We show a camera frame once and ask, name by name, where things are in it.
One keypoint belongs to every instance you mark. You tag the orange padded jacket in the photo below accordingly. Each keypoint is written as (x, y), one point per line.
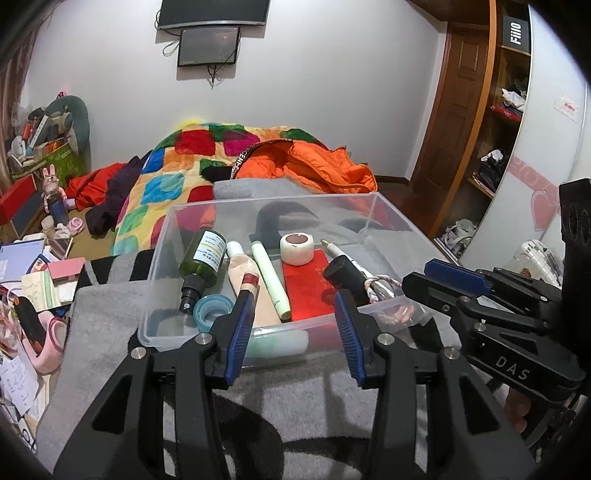
(318, 166)

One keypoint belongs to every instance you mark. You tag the small black bottle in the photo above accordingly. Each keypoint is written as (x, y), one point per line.
(344, 274)

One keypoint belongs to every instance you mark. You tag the red storage box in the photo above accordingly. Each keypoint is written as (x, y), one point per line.
(18, 203)

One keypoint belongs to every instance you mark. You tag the white pen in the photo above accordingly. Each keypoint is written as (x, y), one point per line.
(339, 253)

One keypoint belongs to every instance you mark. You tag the pale green open book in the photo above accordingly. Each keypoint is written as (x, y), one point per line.
(44, 290)

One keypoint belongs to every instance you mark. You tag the pink round gadget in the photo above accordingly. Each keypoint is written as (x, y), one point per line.
(46, 344)

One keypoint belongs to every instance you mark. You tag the dark purple garment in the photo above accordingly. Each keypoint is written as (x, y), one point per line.
(115, 198)

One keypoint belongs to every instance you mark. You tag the wooden wardrobe shelving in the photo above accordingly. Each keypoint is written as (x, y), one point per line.
(496, 134)

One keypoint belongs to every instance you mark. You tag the black sign box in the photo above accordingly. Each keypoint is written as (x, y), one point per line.
(516, 33)

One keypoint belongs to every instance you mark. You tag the pink slippers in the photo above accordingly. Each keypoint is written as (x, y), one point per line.
(71, 227)

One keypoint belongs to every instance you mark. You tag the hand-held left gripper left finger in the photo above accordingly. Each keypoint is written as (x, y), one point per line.
(240, 337)

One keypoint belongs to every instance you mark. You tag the dark folded clothes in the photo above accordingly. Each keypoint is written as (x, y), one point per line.
(493, 168)

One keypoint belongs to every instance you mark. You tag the colourful patchwork blanket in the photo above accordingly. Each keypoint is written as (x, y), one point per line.
(161, 184)

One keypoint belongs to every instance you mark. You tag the large black wall monitor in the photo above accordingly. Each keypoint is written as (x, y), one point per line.
(212, 11)

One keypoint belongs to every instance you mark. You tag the grey blanket with black stripes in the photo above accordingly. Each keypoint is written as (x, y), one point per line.
(286, 415)

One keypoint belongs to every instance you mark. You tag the white wardrobe sliding door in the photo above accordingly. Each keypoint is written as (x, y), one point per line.
(554, 115)

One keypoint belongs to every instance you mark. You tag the clear plastic storage box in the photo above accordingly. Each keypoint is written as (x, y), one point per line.
(286, 330)

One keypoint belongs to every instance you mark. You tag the red booklet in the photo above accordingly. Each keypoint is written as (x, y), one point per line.
(307, 290)

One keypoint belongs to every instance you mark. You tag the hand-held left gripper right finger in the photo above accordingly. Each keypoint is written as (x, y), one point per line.
(351, 337)

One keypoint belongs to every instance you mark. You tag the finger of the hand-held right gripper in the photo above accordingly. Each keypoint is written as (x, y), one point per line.
(457, 273)
(429, 290)

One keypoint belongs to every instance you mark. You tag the white cloth on shelf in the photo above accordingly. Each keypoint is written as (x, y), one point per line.
(513, 97)

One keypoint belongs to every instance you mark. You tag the pink bunny toy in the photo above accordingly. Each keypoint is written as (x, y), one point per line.
(54, 191)

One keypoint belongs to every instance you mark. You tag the white tape roll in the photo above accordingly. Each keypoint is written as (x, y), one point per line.
(297, 249)

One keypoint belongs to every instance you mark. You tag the green cardboard box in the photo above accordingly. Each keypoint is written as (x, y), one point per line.
(57, 159)

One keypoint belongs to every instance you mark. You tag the pale green cosmetic tube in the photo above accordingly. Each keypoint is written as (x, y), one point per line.
(270, 281)

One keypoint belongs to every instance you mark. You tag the brown patterned curtain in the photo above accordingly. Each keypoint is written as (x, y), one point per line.
(11, 92)

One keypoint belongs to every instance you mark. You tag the red cloth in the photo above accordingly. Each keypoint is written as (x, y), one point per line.
(90, 184)

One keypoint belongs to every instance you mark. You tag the white shoes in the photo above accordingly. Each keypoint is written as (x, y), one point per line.
(459, 230)

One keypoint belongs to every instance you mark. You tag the small black wall monitor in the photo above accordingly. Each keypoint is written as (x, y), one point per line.
(208, 46)

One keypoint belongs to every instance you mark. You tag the brown wooden door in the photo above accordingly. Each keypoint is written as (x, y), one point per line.
(455, 110)

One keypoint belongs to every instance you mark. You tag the white printed bag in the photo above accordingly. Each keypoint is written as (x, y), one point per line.
(535, 258)

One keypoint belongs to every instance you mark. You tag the blue notebook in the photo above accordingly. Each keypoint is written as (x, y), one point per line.
(21, 261)

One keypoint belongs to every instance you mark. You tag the pink wallet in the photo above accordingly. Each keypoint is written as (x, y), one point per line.
(67, 268)

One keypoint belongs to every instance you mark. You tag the peach cosmetic tube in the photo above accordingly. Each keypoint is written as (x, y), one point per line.
(244, 270)

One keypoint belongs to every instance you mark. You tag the dark green spray bottle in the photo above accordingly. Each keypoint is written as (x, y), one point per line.
(203, 258)

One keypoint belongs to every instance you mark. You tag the person's right hand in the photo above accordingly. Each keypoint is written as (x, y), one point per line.
(518, 410)

